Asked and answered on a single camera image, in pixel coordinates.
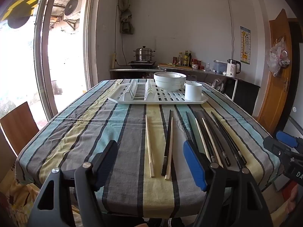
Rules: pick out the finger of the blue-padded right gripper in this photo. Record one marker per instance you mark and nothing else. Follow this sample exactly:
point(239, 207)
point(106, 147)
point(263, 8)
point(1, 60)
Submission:
point(291, 141)

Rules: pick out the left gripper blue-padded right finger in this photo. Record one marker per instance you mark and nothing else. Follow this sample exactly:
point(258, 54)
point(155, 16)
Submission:
point(233, 198)

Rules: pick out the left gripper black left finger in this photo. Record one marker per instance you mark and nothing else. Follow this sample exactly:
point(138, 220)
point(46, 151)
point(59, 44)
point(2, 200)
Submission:
point(53, 207)

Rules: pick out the black chopstick outermost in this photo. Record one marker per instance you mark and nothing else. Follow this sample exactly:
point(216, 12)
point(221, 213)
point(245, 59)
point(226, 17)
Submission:
point(230, 137)

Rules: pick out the wooden door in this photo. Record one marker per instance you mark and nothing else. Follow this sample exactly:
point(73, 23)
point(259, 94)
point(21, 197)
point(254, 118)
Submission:
point(278, 85)

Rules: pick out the striped tablecloth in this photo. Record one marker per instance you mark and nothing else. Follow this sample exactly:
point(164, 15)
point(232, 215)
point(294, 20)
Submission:
point(87, 125)

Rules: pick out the black cabinet beside shelf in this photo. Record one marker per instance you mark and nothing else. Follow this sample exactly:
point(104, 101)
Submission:
point(245, 95)

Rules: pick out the plastic bags on door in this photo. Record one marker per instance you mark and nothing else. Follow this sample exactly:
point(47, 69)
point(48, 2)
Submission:
point(278, 57)

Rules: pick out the wooden chair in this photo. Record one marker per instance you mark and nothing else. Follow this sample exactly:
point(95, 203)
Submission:
point(19, 127)

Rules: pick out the white electric kettle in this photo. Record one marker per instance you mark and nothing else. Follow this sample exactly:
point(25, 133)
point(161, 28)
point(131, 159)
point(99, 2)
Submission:
point(233, 67)

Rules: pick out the translucent blue storage box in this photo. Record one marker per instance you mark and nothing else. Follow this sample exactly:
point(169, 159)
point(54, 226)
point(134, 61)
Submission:
point(220, 66)

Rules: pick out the white utensil holder cup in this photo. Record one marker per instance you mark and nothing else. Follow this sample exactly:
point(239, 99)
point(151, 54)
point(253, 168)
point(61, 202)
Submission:
point(193, 91)

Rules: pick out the giraffe height chart poster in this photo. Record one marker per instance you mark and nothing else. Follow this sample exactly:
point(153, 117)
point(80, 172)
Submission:
point(245, 52)

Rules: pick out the white plastic dish rack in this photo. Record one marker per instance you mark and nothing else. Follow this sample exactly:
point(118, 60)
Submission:
point(137, 93)

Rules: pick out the black induction cooktop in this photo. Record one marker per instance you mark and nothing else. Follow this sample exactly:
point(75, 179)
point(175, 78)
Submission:
point(141, 64)

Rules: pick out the white ceramic bowl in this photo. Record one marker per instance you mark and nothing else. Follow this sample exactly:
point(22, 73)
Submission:
point(169, 81)

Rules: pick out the stainless steel steamer pot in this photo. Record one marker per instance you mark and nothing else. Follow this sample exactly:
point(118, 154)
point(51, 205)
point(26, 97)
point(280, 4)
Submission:
point(144, 54)

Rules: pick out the wooden cutting board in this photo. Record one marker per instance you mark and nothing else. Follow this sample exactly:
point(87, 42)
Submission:
point(174, 66)

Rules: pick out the green cloth hanging on wall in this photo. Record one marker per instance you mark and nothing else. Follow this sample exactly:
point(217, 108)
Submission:
point(125, 22)

